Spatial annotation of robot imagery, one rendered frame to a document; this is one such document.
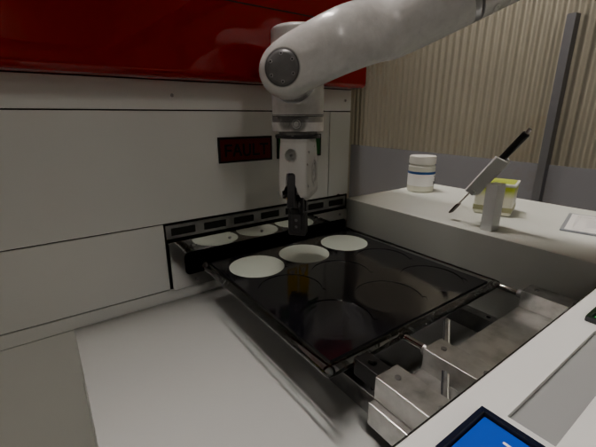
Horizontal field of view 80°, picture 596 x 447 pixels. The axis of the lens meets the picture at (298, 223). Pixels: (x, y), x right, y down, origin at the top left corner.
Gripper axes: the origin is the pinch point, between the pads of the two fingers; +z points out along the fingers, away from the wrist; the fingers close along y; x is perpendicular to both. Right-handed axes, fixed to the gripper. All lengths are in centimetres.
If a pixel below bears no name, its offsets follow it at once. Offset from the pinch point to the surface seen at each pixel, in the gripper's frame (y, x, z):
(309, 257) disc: 3.6, -1.5, 7.9
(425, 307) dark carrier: -10.9, -21.4, 7.9
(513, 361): -29.7, -26.2, 1.9
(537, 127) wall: 173, -98, -12
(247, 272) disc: -5.7, 7.9, 7.9
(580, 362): -27.9, -32.2, 2.3
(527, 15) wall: 185, -86, -71
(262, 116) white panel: 10.9, 9.7, -18.3
